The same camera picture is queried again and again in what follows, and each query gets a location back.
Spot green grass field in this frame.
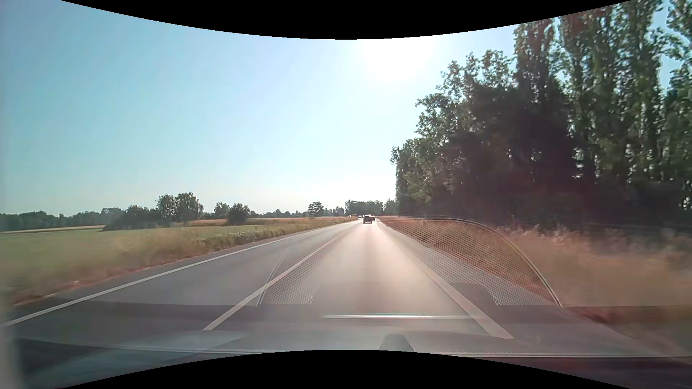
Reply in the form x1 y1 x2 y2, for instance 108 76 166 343
0 216 359 306

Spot dry grass verge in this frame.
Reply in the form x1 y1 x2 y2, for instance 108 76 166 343
377 216 692 309

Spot clump of trees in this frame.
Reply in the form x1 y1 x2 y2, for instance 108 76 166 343
103 192 205 231

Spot distant line of trees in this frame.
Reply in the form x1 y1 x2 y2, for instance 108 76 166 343
0 200 398 232

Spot road markings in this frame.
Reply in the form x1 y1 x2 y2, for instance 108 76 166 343
3 219 514 340

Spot row of tall trees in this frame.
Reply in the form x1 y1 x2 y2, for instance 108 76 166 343
390 0 692 228

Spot round bush tree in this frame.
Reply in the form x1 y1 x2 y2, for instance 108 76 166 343
226 203 251 226

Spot grey asphalt road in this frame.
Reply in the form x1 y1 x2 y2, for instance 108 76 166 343
3 218 514 340

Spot car's own bonnet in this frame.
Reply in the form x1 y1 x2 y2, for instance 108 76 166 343
11 305 692 389

